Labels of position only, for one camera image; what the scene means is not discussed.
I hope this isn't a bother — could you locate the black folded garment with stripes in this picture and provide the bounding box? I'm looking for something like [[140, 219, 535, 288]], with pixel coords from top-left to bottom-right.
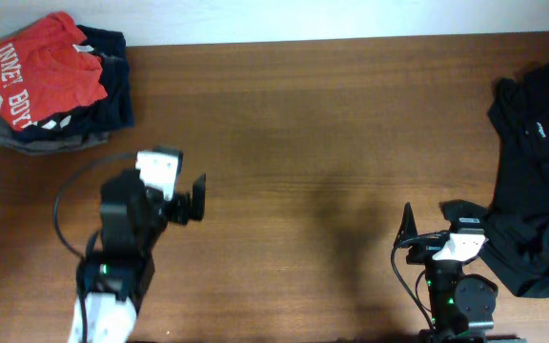
[[12, 25, 134, 142]]

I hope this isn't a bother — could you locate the black t-shirt pile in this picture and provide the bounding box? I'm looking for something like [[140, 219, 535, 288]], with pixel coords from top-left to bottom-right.
[[440, 64, 549, 299]]

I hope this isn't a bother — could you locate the orange FRAM t-shirt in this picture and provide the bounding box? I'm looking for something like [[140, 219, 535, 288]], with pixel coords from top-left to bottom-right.
[[0, 11, 107, 131]]

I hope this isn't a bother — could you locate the grey folded garment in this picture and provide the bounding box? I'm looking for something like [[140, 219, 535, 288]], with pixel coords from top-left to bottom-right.
[[0, 108, 110, 156]]

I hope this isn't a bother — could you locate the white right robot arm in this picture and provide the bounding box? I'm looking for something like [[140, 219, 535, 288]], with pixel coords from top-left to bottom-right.
[[391, 203, 498, 343]]

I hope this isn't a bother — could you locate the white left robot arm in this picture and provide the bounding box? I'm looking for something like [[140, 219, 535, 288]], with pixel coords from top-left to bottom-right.
[[68, 169, 206, 342]]

